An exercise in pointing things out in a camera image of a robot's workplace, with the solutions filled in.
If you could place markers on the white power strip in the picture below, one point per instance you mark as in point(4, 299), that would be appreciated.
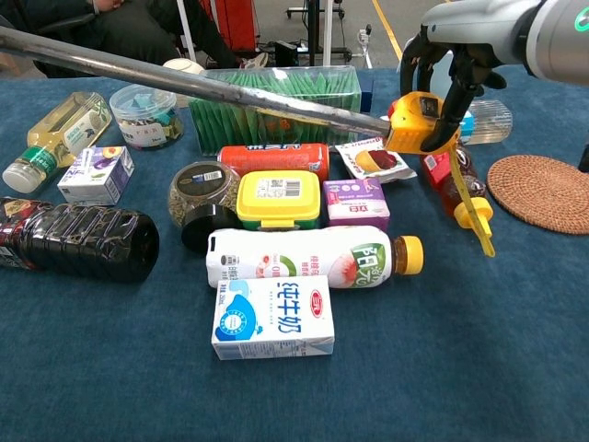
point(365, 36)

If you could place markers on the red soda can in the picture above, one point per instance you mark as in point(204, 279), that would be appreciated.
point(271, 156)

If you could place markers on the seed jar black lid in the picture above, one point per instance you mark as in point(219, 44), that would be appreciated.
point(193, 193)

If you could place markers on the small purple white carton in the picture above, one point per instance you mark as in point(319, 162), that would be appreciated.
point(354, 202)

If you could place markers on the clear round tub of clips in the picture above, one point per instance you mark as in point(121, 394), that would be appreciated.
point(147, 124)

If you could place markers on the black tripod stand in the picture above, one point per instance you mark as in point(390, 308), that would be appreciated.
point(314, 27)

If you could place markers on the white sneaker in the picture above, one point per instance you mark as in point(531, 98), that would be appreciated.
point(257, 61)

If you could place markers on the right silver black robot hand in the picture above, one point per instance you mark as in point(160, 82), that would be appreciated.
point(478, 23)

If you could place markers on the seated person dark clothes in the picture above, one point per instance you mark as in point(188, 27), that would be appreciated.
point(129, 27)

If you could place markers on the blue felt table cover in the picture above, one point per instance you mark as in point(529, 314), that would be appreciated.
point(460, 345)

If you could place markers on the clear bottle blue label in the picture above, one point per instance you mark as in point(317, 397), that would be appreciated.
point(492, 122)

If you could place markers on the white snack packet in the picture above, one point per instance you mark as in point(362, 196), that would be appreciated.
point(377, 161)

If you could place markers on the black office chair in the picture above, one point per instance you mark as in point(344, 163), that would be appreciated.
point(69, 22)

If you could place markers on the round woven rattan coaster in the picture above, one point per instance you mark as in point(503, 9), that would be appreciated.
point(543, 193)

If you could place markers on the pale yellow liquid bottle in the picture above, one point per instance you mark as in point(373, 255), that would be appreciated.
point(60, 133)

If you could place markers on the light blue pitcher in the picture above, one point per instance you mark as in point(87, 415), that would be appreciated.
point(435, 76)

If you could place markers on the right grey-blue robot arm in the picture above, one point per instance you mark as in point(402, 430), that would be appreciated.
point(561, 41)

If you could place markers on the honey bottle yellow nozzle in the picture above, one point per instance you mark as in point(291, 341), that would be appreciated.
point(435, 168)

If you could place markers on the black foot pedal box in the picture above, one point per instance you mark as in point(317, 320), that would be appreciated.
point(285, 53)

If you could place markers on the white drink bottle yellow cap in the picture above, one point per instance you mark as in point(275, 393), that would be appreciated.
point(299, 258)

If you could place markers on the yellow tape measure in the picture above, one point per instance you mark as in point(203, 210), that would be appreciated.
point(409, 133)

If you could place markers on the dark blue box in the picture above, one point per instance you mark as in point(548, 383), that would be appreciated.
point(366, 94)

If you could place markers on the white blue milk carton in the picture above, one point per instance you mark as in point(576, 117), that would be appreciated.
point(276, 317)

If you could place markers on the yellow lidded plastic box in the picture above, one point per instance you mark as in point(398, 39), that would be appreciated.
point(276, 202)

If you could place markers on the beige bowl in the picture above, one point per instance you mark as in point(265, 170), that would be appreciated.
point(184, 66)

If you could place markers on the dark drink bottle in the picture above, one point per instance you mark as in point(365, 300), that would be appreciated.
point(92, 239)

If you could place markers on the red cabinet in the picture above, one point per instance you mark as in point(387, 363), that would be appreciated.
point(234, 23)

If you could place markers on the white frame post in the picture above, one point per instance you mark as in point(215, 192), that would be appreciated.
point(327, 32)
point(185, 23)

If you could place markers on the clear box of green packets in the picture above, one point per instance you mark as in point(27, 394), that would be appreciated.
point(276, 133)

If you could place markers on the purple white juice carton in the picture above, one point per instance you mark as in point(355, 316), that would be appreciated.
point(96, 175)

